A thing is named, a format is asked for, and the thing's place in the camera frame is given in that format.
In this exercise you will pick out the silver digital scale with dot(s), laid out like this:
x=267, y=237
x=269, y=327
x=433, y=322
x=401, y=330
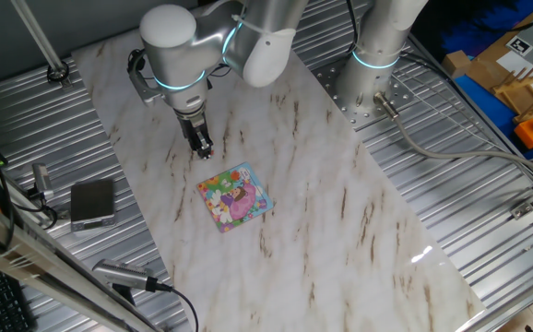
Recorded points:
x=92, y=200

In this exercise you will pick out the ribbed silver camera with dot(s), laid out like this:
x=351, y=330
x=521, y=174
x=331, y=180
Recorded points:
x=121, y=274

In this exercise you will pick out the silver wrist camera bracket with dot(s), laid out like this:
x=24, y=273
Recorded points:
x=146, y=94

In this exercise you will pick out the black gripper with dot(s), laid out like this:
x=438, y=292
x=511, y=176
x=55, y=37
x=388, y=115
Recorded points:
x=192, y=124

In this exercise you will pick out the dark blue cloth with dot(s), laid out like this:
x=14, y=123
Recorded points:
x=478, y=27

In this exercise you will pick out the colourful fairy puzzle board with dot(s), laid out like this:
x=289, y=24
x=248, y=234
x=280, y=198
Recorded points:
x=236, y=203

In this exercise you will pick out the black camera stand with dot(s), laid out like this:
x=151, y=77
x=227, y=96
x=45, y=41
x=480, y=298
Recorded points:
x=123, y=294

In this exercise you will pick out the small silver camera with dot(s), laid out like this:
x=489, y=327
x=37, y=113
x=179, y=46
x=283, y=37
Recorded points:
x=41, y=177

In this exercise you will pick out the green orange puzzle piece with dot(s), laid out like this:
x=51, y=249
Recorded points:
x=208, y=156

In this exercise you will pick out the aluminium frame bar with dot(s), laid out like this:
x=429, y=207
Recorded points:
x=40, y=263

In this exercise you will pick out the blue mat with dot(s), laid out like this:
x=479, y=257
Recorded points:
x=488, y=103

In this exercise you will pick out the silver camera pole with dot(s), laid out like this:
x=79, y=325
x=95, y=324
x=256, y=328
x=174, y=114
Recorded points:
x=37, y=32

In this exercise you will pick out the black white marker tag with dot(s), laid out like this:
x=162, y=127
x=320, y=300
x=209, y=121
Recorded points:
x=519, y=46

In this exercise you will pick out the small cardboard box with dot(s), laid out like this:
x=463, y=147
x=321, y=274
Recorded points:
x=455, y=64

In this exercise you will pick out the wooden block rack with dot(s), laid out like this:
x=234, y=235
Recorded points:
x=488, y=67

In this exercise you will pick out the silver perforated base plate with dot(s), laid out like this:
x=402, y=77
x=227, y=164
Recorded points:
x=340, y=108

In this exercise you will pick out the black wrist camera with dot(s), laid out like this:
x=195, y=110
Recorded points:
x=136, y=57

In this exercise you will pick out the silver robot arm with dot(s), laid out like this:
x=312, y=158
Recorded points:
x=174, y=27

